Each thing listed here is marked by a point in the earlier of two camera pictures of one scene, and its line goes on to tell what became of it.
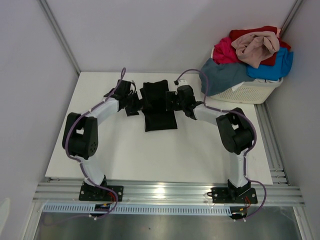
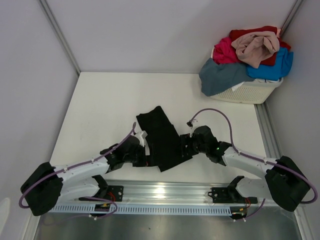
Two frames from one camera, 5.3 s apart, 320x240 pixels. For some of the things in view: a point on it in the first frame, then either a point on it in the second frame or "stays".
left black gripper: x=134 y=111 to x=143 y=162
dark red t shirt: x=270 y=61 stays
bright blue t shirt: x=282 y=66 stays
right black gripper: x=171 y=96 to x=186 y=139
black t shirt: x=154 y=106 to x=163 y=138
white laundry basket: x=249 y=92 stays
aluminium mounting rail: x=171 y=193 stays
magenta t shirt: x=224 y=52 stays
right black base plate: x=230 y=195 stays
